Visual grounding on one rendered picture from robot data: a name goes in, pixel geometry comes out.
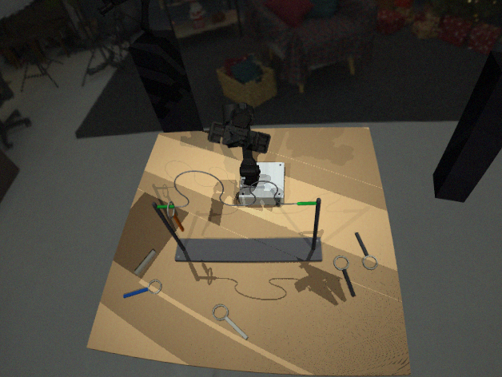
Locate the orange bar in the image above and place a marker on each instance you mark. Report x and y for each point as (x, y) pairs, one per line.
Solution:
(174, 216)

